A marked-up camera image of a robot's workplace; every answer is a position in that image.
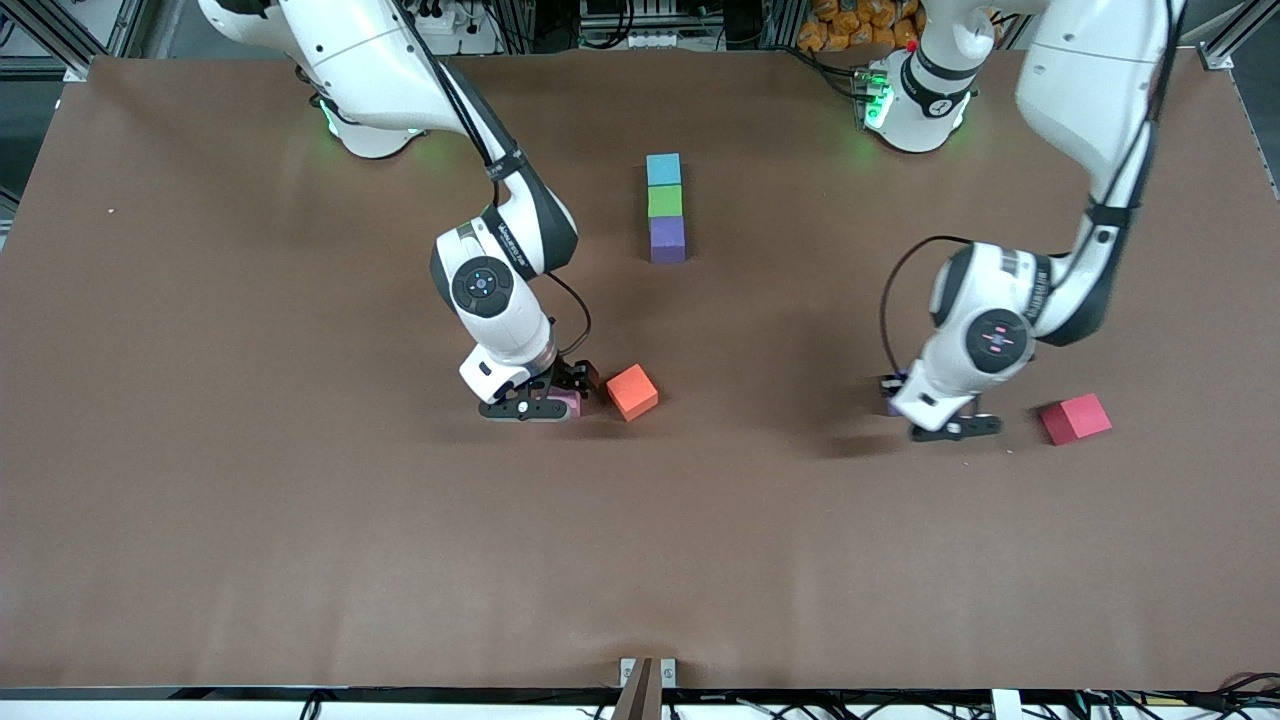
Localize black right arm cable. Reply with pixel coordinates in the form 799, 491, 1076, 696
543, 270, 594, 363

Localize small metal bracket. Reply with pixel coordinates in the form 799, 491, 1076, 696
619, 657, 677, 691

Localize red foam block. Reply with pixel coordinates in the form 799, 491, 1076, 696
1040, 393, 1113, 447

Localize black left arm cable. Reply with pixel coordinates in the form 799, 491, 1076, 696
878, 235, 979, 379

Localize white power strip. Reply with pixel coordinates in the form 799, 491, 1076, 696
410, 0, 501, 56
590, 28, 683, 51

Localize dark purple foam block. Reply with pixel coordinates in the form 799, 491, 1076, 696
648, 216, 688, 265

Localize orange snack bags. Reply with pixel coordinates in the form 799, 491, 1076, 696
797, 0, 926, 54

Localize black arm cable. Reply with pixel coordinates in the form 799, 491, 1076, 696
543, 270, 594, 363
878, 235, 979, 379

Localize brown table cover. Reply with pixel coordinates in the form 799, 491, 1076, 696
0, 48, 1280, 691

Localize orange foam block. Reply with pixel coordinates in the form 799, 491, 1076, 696
606, 364, 661, 422

